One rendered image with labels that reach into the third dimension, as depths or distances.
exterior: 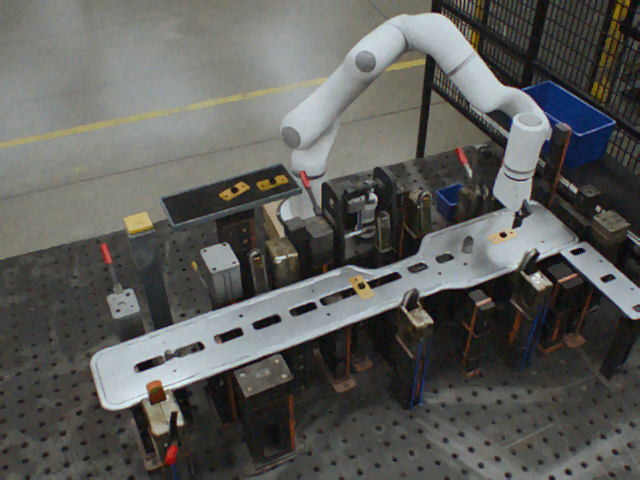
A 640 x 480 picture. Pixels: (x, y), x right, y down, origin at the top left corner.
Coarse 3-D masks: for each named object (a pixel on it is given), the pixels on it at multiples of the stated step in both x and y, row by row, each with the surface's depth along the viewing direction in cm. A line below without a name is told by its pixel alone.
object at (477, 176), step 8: (480, 144) 195; (480, 152) 195; (488, 152) 192; (472, 160) 197; (480, 160) 197; (472, 168) 198; (480, 168) 198; (472, 176) 200; (480, 176) 200; (472, 184) 201; (480, 184) 202
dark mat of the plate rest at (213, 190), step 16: (240, 176) 193; (256, 176) 193; (272, 176) 193; (288, 176) 193; (192, 192) 187; (208, 192) 187; (256, 192) 187; (272, 192) 187; (176, 208) 182; (192, 208) 182; (208, 208) 182; (224, 208) 182; (176, 224) 177
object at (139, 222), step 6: (132, 216) 180; (138, 216) 180; (144, 216) 180; (126, 222) 178; (132, 222) 178; (138, 222) 178; (144, 222) 178; (150, 222) 178; (132, 228) 176; (138, 228) 176; (144, 228) 177
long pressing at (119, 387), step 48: (432, 240) 196; (480, 240) 196; (528, 240) 196; (576, 240) 197; (288, 288) 182; (336, 288) 182; (384, 288) 182; (432, 288) 183; (144, 336) 169; (192, 336) 170; (288, 336) 170; (96, 384) 159; (144, 384) 159
